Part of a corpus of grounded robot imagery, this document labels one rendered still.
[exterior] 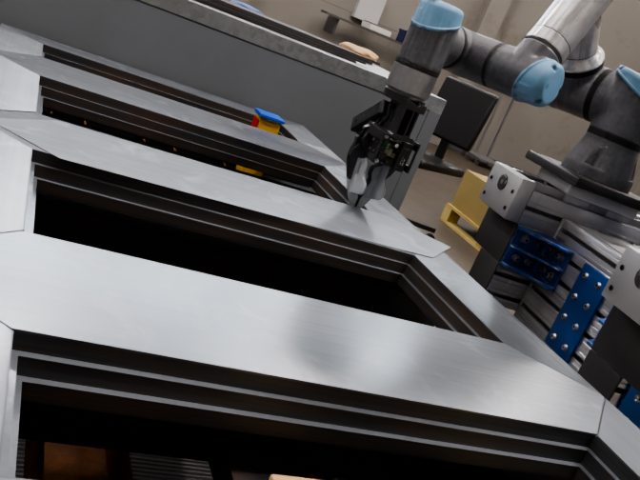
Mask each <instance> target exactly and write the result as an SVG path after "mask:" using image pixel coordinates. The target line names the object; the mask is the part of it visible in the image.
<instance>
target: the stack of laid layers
mask: <svg viewBox="0 0 640 480"><path fill-rule="evenodd" d="M42 57H44V58H47V59H49V60H52V61H55V62H58V63H61V64H64V65H67V66H70V67H73V68H76V69H80V70H84V71H87V72H90V73H93V74H96V75H99V76H102V77H105V78H108V79H110V80H113V81H116V82H119V83H122V84H125V85H128V86H131V87H134V88H137V89H140V90H144V91H147V92H151V93H154V94H157V95H160V96H163V97H166V98H169V99H171V100H174V101H177V102H180V103H183V104H186V105H189V106H192V107H195V108H198V109H200V110H205V111H208V112H211V113H214V114H217V115H220V116H224V117H227V118H229V119H232V120H235V121H238V122H241V123H244V124H247V125H251V123H252V120H253V117H254V115H252V114H249V113H246V112H243V111H240V110H236V109H234V108H231V107H228V106H225V105H222V104H219V103H216V102H213V101H211V100H208V99H205V98H202V97H199V96H196V95H193V94H190V93H187V92H184V91H181V90H177V89H174V88H171V87H168V86H165V85H162V84H159V83H156V82H153V81H151V80H148V79H145V78H142V77H139V76H136V75H133V74H130V73H127V72H124V71H121V70H117V69H114V68H112V67H109V66H106V65H103V64H100V63H97V62H94V61H91V60H89V59H86V58H83V57H80V56H77V55H74V54H71V53H68V52H65V51H62V50H58V49H55V48H52V47H49V46H46V45H43V53H42ZM43 107H46V108H50V109H53V110H59V111H62V112H64V113H67V114H71V115H74V116H77V117H81V118H84V119H87V120H91V121H93V122H96V123H99V124H103V125H106V126H109V127H113V128H116V129H119V130H124V131H127V132H130V133H134V134H137V135H140V136H144V137H147V138H149V139H153V140H156V141H159V142H163V143H166V144H169V145H172V146H175V147H178V148H181V149H185V150H190V151H194V152H197V153H200V154H203V155H207V156H209V157H212V158H216V159H219V160H222V161H226V162H229V163H232V164H234V165H238V166H241V167H244V168H248V169H251V170H257V171H260V172H263V173H265V174H269V175H272V176H275V177H279V178H282V179H285V180H289V181H291V182H294V183H298V184H301V185H304V186H307V187H311V188H312V189H313V190H314V191H315V192H316V193H317V194H318V196H320V197H324V198H327V199H330V200H333V201H337V202H340V203H344V204H347V205H349V204H350V202H349V198H348V190H347V189H346V188H345V187H344V186H343V185H342V184H341V183H340V182H339V181H338V180H337V179H336V178H335V177H334V176H333V175H332V174H331V173H330V172H329V171H328V170H327V169H326V168H325V167H324V166H320V165H317V164H314V163H312V162H309V161H306V160H303V159H299V158H296V157H293V156H290V155H287V154H285V153H282V152H278V151H275V150H270V149H267V148H264V147H261V146H258V145H254V144H252V143H249V142H246V141H243V140H240V139H237V138H233V137H230V136H227V135H225V134H222V133H219V132H216V131H212V130H207V129H204V128H201V127H198V126H195V125H192V124H189V123H186V122H183V121H180V120H177V119H174V118H170V117H168V116H165V115H162V114H159V113H156V112H153V111H149V110H144V109H141V108H138V107H135V106H133V105H130V104H126V103H123V102H120V101H117V100H114V99H111V98H108V97H105V96H102V95H99V94H96V93H93V92H90V91H87V90H81V89H78V88H76V87H73V86H70V85H67V84H63V83H60V82H57V81H54V80H51V79H49V78H46V77H42V76H40V81H39V91H38V100H37V109H36V112H26V111H11V110H0V118H14V119H40V120H57V121H60V122H64V121H61V120H58V119H54V118H51V117H48V116H45V115H42V110H43ZM64 123H67V124H70V123H68V122H64ZM71 125H73V124H71ZM74 126H77V125H74ZM77 127H80V126H77ZM80 128H83V129H87V128H84V127H80ZM87 130H90V129H87ZM0 131H2V132H4V133H5V134H7V135H9V136H10V137H12V138H14V139H16V140H17V141H19V142H21V143H23V144H24V145H26V146H28V147H30V148H31V149H32V156H31V165H30V183H29V192H28V202H27V211H26V221H25V229H24V231H27V232H31V233H33V226H34V214H35V200H36V192H37V191H39V192H42V193H45V194H49V195H53V196H57V197H61V198H65V199H69V200H72V201H76V202H79V203H83V204H87V205H91V206H95V207H98V208H102V209H106V210H113V211H116V212H120V213H124V214H127V215H131V216H135V217H139V218H143V219H147V220H151V221H154V222H157V223H161V224H165V225H169V226H173V227H176V228H180V229H184V230H191V231H194V232H198V233H202V234H206V235H209V236H213V237H217V238H221V239H225V240H229V241H231V242H235V243H239V244H243V245H247V246H251V247H255V248H258V249H262V250H268V251H272V252H276V253H280V254H284V255H287V256H291V257H295V258H299V259H303V260H307V261H310V262H313V263H317V264H321V265H325V266H329V267H333V268H337V269H340V270H346V271H350V272H354V273H358V274H362V275H366V276H369V277H373V278H377V279H381V280H384V281H388V282H392V283H395V284H398V286H399V287H400V288H401V289H402V290H403V291H404V292H405V293H406V295H407V296H408V297H409V298H410V299H411V300H412V301H413V302H414V304H415V305H416V306H417V307H418V308H419V309H420V310H421V311H422V312H423V313H424V314H425V315H426V316H427V317H428V318H429V320H430V321H431V322H432V324H433V325H434V326H435V327H436V328H439V329H444V330H451V331H456V332H460V333H464V334H467V335H472V336H476V337H480V338H485V339H489V340H492V341H496V342H501V341H500V340H499V339H498V338H497V337H496V336H495V335H494V334H493V333H492V332H491V331H490V330H489V329H488V328H487V327H486V326H485V325H484V324H483V323H482V322H481V321H480V320H479V319H478V318H477V317H476V316H475V315H474V314H473V313H472V312H471V311H470V310H469V309H468V308H467V307H466V306H465V305H464V304H463V303H462V302H461V301H459V300H458V299H457V298H456V297H455V296H454V295H453V294H452V293H451V292H450V291H449V290H448V289H447V288H446V287H445V286H444V285H443V284H442V283H441V282H440V281H439V280H438V279H437V278H436V277H435V276H434V275H433V274H432V273H431V272H430V271H429V270H428V269H427V268H426V267H425V266H424V265H423V264H422V263H421V262H420V261H419V260H418V259H417V258H416V257H415V256H414V255H416V254H415V253H411V252H407V251H403V250H398V249H394V248H390V247H386V246H382V245H379V244H375V243H372V242H368V241H364V240H361V239H357V238H353V237H349V236H346V235H343V234H339V233H335V232H331V231H328V230H321V229H318V228H315V227H311V226H307V225H304V224H300V223H296V222H292V221H290V220H286V219H282V218H278V217H275V216H271V215H267V214H265V213H261V212H257V211H253V210H247V209H243V208H239V207H236V206H233V205H229V204H225V203H222V202H218V201H214V200H211V199H208V198H204V197H200V196H197V195H193V194H189V193H185V192H182V191H179V190H172V189H169V188H165V187H161V186H158V185H154V184H151V183H147V182H144V181H140V180H136V179H132V178H129V177H126V176H122V175H118V174H115V173H111V172H107V171H104V170H98V169H94V168H91V167H87V166H83V165H79V164H76V163H72V162H69V161H66V160H62V159H59V158H57V157H55V156H54V155H52V154H50V153H48V152H46V151H44V150H42V149H40V148H38V147H36V146H34V145H33V144H32V143H30V142H28V141H26V140H24V139H23V138H21V137H19V136H17V135H15V134H14V133H12V132H10V131H8V130H5V129H4V128H2V127H0ZM93 131H96V130H93ZM96 132H99V131H96ZM501 343H502V342H501ZM21 401H28V402H34V403H41V404H48V405H54V406H60V407H67V408H74V409H80V410H93V411H100V412H106V413H113V414H120V415H127V416H133V417H140V418H147V419H153V420H160V421H167V422H173V423H180V424H187V425H194V426H200V427H207V428H214V429H220V430H233V431H240V432H246V433H253V434H260V435H267V436H273V437H280V438H287V439H293V440H300V441H307V442H313V443H319V444H326V445H333V446H339V447H346V448H353V449H360V450H372V451H379V452H385V453H392V454H399V455H406V456H412V457H419V458H426V459H432V460H439V461H446V462H452V463H459V464H466V465H473V466H479V467H486V468H493V469H500V470H512V471H519V472H525V473H532V474H539V475H546V476H552V477H559V478H566V479H572V480H640V478H639V477H638V476H637V475H636V474H635V473H634V472H633V471H632V470H631V469H630V468H629V467H628V466H627V465H626V464H625V463H624V462H623V461H622V460H621V459H620V458H619V457H618V456H617V455H616V454H615V453H614V452H613V451H612V450H611V449H610V448H609V447H608V446H607V445H605V444H604V443H603V442H602V441H601V440H600V439H599V438H598V437H597V435H596V434H591V433H585V432H580V431H575V430H565V429H559V428H555V427H549V426H544V425H538V424H532V423H528V422H522V421H517V420H511V419H507V418H501V417H496V416H490V415H486V414H480V413H474V412H469V411H463V410H454V409H449V408H443V407H438V406H433V405H427V404H422V403H416V402H411V401H406V400H401V399H395V398H390V397H385V396H379V395H374V394H368V393H364V392H358V391H353V390H343V389H338V388H333V387H327V386H321V385H316V384H311V383H306V382H300V381H295V380H289V379H285V378H279V377H273V376H268V375H263V374H258V373H252V372H247V371H241V370H232V369H226V368H221V367H215V366H211V365H205V364H200V363H194V362H190V361H184V360H179V359H173V358H168V357H163V356H157V355H152V354H146V353H142V352H136V351H131V350H120V349H116V348H110V347H105V346H99V345H94V344H89V343H84V342H78V341H72V340H68V339H62V338H57V337H51V336H47V335H41V334H36V333H30V332H25V331H20V330H14V333H13V342H12V351H11V360H10V379H9V387H8V397H7V406H6V416H5V425H4V434H3V444H2V453H1V462H0V476H6V477H15V470H16V457H17V444H18V431H19V418H20V406H21Z"/></svg>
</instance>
